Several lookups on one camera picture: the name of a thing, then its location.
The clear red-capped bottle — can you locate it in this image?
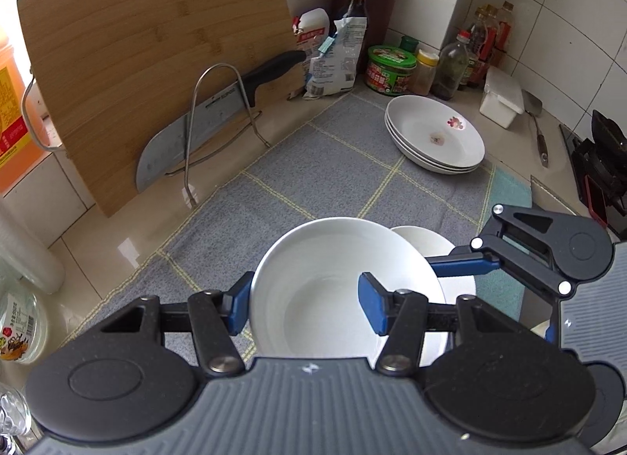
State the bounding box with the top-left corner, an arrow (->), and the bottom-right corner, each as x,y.
431,31 -> 471,102

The red white food bag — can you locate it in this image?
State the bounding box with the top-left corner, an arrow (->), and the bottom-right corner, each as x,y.
292,8 -> 330,93

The clear labelled plastic bottle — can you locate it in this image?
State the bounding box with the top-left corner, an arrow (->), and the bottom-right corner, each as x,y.
0,283 -> 50,364

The metal wire rack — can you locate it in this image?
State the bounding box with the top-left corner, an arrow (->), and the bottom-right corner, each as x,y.
165,63 -> 272,209

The bamboo cutting board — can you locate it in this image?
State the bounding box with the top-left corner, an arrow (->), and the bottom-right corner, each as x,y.
17,0 -> 307,218

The white printed food bag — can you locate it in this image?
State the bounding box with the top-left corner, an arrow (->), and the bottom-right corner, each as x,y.
304,16 -> 369,100

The yellow-lidded spice jar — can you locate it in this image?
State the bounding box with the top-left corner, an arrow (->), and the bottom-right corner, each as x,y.
411,49 -> 440,96

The clear plastic roll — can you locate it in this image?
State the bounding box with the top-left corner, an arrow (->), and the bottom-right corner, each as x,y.
0,205 -> 65,295

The white stained fruit-print plate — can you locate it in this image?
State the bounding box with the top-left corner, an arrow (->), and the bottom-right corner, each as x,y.
385,95 -> 486,168

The metal spatula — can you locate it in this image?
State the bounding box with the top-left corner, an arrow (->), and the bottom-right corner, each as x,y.
522,89 -> 550,168

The grey green checked cloth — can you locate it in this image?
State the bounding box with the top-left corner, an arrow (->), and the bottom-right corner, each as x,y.
63,90 -> 535,372

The dark red knife block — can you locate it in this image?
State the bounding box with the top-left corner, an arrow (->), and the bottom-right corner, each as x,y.
335,0 -> 399,61

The green-lidded sauce jar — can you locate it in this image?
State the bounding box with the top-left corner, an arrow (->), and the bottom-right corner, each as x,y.
366,45 -> 418,96

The black gas stove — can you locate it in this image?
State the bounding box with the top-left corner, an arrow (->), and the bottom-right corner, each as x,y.
571,109 -> 627,233

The white plastic container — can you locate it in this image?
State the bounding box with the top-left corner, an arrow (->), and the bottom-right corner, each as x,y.
479,65 -> 523,129

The white pink-flowered bowl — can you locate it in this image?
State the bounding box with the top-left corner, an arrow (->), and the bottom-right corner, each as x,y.
250,216 -> 448,359
391,225 -> 477,368

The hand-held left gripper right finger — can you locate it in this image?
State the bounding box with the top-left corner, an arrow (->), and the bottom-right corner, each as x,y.
359,272 -> 537,378

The clear glass mug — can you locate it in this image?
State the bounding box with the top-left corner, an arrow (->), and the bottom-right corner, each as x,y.
0,377 -> 33,436

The black-handled kitchen knife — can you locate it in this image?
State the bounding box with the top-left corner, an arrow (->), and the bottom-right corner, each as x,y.
134,50 -> 307,194

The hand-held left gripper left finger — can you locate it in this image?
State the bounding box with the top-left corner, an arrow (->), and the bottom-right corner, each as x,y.
98,271 -> 256,377

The orange cooking wine bottle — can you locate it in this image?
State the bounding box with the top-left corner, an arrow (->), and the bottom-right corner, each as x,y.
0,26 -> 67,196

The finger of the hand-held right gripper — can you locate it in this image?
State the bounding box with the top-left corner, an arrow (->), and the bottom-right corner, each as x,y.
425,203 -> 575,296

